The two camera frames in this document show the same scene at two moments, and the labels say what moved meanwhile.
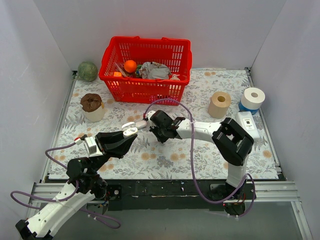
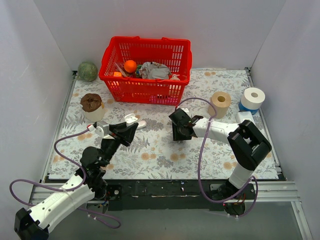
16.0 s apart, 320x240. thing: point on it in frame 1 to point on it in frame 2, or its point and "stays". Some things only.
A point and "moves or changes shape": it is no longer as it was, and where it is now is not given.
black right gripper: (164, 127) to (180, 125)
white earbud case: (129, 128) moves or changes shape
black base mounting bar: (167, 194) stays
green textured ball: (87, 71) stays
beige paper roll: (219, 104) stays
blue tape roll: (242, 108) stays
